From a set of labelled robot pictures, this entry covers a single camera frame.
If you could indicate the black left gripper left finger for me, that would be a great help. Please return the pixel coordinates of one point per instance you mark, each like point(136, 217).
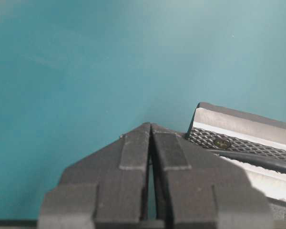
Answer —
point(105, 190)

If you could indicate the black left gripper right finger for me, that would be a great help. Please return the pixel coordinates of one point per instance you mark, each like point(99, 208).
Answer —
point(197, 190)

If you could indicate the black metal bench vise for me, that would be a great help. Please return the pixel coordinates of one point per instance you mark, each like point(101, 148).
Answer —
point(254, 143)

